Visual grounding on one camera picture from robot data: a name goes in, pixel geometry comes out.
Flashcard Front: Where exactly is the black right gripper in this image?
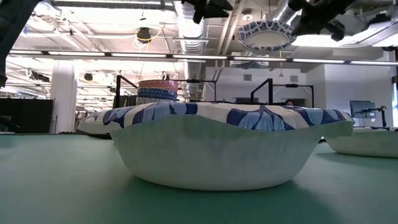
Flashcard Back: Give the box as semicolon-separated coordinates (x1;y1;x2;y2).
287;0;356;42

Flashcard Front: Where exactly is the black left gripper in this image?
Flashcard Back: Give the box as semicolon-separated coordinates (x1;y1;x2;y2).
182;0;234;25

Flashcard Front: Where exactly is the blue floral paper bowl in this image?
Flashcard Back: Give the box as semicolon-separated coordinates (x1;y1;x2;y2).
76;101;356;192
325;126;398;159
237;19;299;52

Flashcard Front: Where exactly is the red patterned ceramic bowl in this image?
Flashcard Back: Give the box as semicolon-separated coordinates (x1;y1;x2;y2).
138;79;179;90

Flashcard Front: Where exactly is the blue patterned ceramic bowl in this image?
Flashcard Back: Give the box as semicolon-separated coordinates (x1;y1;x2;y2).
137;88;178;101

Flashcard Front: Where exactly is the grey patterned ceramic bowl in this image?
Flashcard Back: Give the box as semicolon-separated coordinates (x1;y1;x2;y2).
136;96;178;106

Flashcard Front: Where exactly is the long LED light bar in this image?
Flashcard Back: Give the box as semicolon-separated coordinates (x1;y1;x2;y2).
8;49;398;67

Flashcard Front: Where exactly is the black ceiling device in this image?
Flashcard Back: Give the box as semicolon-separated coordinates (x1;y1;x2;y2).
136;27;152;44

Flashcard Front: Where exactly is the white room pillar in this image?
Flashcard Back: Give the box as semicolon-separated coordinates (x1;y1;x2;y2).
50;59;78;134

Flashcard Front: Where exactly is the black partition panel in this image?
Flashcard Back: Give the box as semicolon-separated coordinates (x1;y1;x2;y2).
0;98;55;134

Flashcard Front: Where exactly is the ribbed silver ventilation duct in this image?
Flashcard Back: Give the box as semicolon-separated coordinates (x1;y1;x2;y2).
173;0;210;100

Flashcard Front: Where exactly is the black background metal frame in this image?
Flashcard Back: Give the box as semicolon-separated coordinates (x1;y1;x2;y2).
177;79;218;104
272;83;315;110

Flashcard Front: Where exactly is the dark wall monitor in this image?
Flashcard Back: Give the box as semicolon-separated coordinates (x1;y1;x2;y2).
349;100;377;119

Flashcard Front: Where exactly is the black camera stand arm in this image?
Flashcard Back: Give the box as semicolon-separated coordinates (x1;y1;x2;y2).
355;105;388;128

